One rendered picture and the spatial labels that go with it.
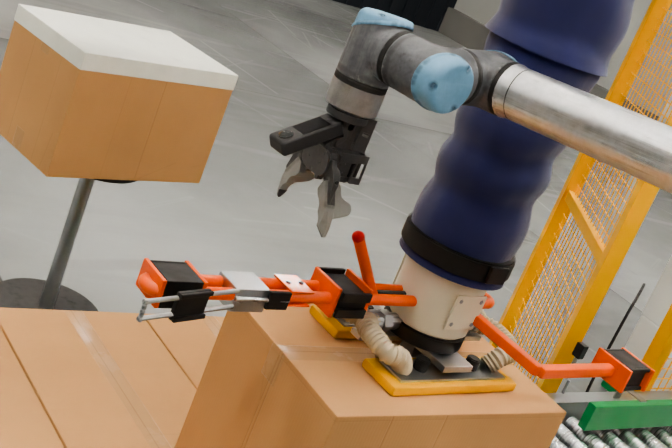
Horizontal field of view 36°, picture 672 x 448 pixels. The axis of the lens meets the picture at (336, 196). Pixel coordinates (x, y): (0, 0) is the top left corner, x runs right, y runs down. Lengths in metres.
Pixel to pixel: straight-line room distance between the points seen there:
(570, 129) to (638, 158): 0.12
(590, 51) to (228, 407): 0.94
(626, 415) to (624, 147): 1.85
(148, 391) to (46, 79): 1.17
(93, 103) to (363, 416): 1.64
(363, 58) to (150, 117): 1.74
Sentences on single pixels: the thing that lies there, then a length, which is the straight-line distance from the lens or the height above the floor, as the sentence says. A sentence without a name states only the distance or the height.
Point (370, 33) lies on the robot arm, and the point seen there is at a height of 1.55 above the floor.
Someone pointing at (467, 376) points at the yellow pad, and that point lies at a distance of 2.06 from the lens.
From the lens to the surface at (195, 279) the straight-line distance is 1.67.
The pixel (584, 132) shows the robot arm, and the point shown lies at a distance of 1.55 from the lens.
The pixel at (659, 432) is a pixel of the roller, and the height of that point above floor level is 0.54.
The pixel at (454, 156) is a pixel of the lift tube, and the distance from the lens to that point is 1.91.
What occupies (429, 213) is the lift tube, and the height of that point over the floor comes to 1.25.
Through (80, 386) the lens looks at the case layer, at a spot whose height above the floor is 0.54.
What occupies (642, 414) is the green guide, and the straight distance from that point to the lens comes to 3.35.
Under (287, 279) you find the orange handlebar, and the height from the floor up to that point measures 1.09.
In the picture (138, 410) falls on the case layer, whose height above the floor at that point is 0.54.
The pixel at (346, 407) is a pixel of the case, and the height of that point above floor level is 0.94.
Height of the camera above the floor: 1.77
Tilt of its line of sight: 17 degrees down
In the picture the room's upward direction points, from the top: 22 degrees clockwise
